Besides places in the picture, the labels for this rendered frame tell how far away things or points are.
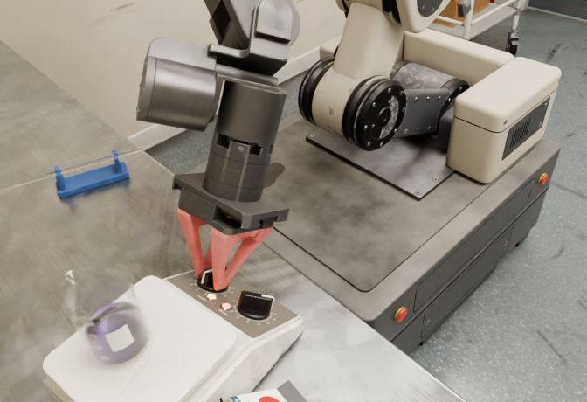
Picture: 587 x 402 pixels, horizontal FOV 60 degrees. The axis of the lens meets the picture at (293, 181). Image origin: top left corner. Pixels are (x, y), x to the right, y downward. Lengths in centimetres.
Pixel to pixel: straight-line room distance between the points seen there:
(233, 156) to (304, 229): 76
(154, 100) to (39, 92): 69
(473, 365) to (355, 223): 49
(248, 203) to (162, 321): 13
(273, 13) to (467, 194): 94
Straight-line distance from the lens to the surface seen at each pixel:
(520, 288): 163
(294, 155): 143
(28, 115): 103
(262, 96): 45
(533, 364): 149
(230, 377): 46
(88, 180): 79
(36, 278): 69
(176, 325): 47
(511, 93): 132
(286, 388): 51
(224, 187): 47
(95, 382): 46
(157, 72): 44
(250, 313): 50
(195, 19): 218
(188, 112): 44
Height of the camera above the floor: 120
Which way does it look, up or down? 39 degrees down
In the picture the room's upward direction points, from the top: 5 degrees counter-clockwise
